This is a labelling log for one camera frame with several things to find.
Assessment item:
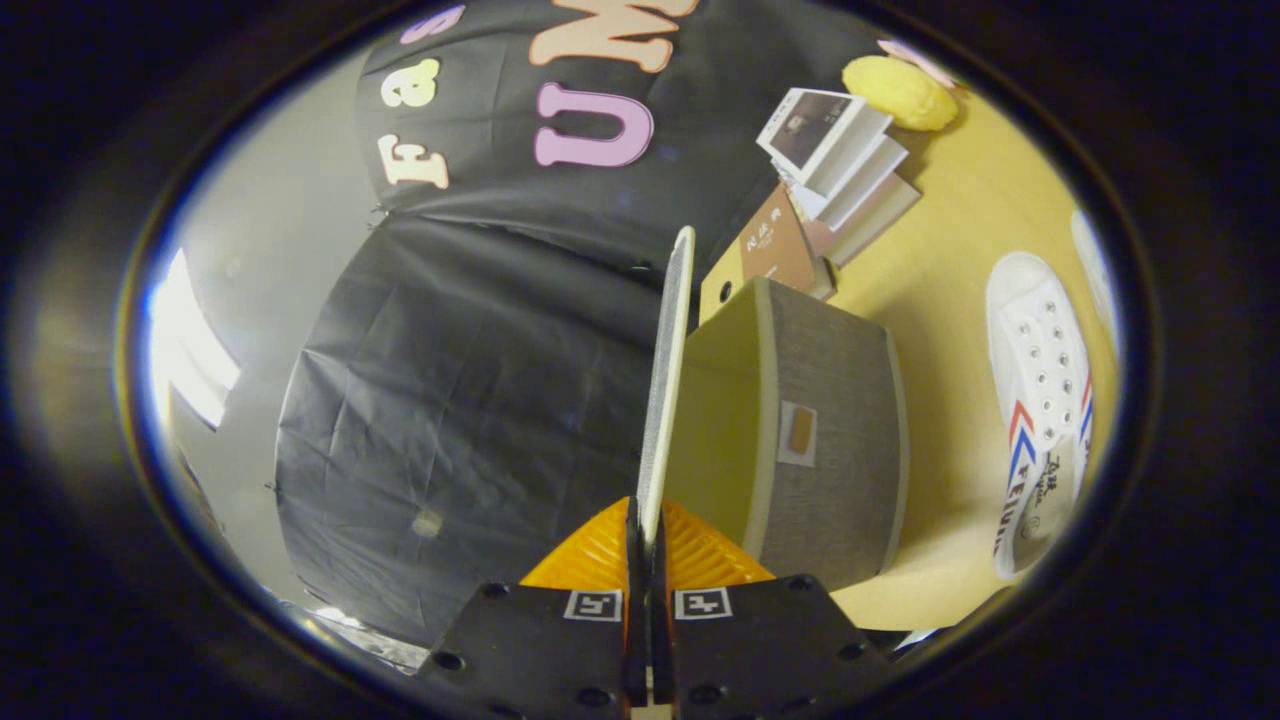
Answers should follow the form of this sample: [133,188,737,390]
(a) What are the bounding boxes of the grey storage box lid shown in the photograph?
[637,226,696,551]

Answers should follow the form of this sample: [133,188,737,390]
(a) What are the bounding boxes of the grey fabric storage box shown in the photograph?
[665,278,909,591]

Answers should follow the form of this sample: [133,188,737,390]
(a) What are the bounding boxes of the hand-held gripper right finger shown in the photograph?
[650,500,891,720]

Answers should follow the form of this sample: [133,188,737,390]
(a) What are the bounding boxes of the brown book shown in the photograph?
[738,183,837,301]

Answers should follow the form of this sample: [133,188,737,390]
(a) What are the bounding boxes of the white book with portrait cover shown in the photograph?
[755,88,894,196]

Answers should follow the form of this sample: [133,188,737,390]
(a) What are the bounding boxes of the white canvas shoe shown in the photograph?
[985,250,1093,581]

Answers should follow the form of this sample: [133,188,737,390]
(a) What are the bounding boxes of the yellow plush toy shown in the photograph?
[842,55,959,132]

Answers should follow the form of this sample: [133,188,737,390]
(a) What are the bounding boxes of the black backdrop cloth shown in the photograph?
[275,0,881,646]

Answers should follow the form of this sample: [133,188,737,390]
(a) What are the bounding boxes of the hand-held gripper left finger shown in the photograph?
[415,497,642,720]

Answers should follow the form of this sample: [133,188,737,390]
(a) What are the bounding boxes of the pink and green plush toy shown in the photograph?
[878,38,961,89]

